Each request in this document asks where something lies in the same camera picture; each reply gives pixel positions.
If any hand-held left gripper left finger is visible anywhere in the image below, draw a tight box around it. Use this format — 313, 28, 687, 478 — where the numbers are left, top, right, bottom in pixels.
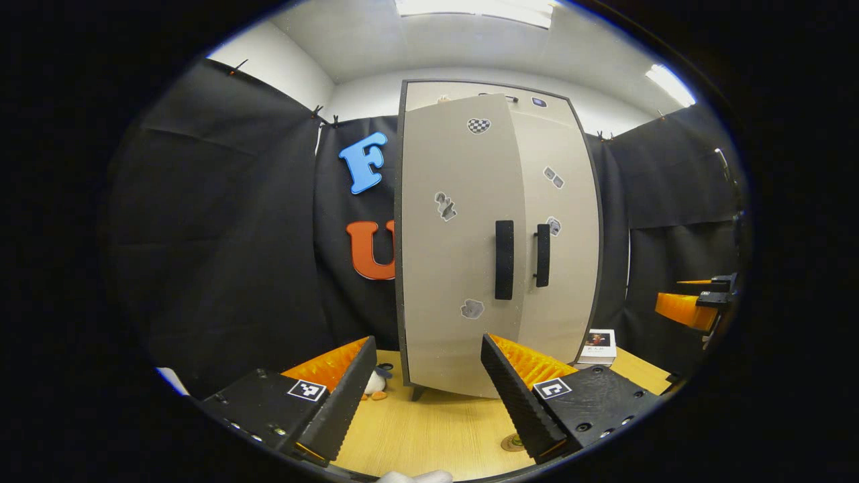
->
200, 335, 378, 468

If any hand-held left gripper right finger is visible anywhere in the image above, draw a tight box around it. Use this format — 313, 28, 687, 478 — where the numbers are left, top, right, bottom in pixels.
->
481, 333, 665, 465

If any light grey cabinet door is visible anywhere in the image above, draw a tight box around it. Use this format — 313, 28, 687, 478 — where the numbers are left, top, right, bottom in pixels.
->
508, 111, 600, 363
401, 94, 527, 398

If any grey cabinet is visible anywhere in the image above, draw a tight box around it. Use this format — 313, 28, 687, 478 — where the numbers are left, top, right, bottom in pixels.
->
396, 79, 603, 402

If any white plush toy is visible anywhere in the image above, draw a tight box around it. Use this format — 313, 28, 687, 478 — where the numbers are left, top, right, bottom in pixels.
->
362, 362, 397, 401

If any white book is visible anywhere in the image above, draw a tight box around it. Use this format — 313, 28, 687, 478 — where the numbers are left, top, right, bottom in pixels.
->
577, 329, 617, 366

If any black backdrop cloth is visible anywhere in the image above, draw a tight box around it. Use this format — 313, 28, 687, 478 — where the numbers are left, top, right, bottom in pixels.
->
101, 59, 749, 396

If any small ceiling light panel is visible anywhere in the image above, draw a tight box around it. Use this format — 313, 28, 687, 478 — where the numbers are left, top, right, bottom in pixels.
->
646, 64, 697, 108

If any large ceiling light panel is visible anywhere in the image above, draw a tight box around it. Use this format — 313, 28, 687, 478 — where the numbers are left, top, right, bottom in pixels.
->
395, 0, 558, 29

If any black door handle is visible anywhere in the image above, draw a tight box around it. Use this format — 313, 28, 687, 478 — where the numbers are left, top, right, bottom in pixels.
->
495, 220, 515, 301
535, 223, 551, 288

